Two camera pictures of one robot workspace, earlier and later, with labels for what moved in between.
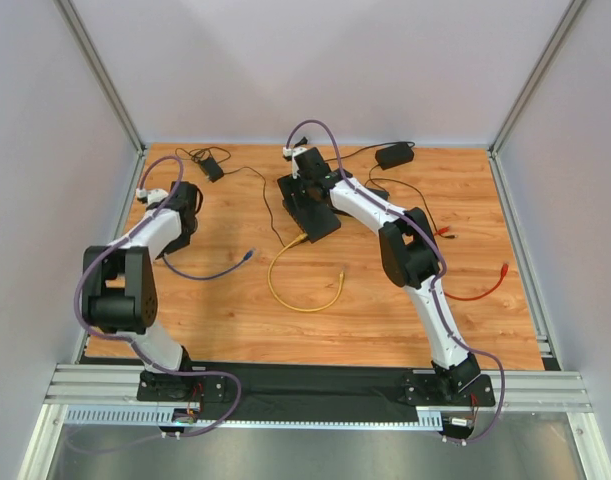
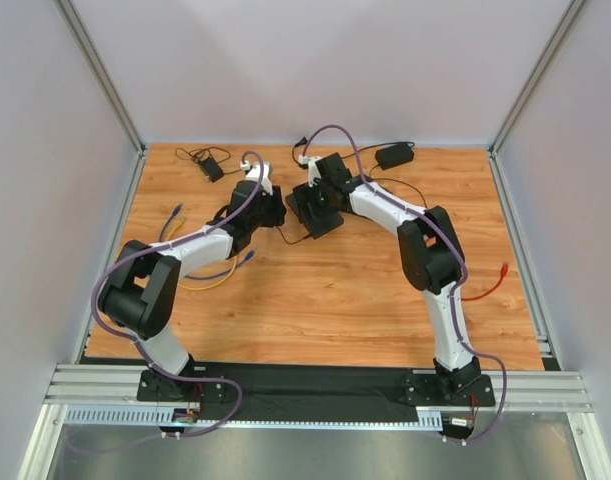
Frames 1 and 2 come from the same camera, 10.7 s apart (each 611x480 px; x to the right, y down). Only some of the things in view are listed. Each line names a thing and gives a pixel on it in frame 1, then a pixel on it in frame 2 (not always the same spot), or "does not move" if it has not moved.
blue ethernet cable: x=246 y=257 does not move
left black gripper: x=186 y=232 → x=273 y=209
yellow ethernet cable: x=295 y=240 → x=183 y=219
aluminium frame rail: x=91 y=383 does not move
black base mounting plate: x=317 y=391 does not move
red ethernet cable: x=505 y=270 does not move
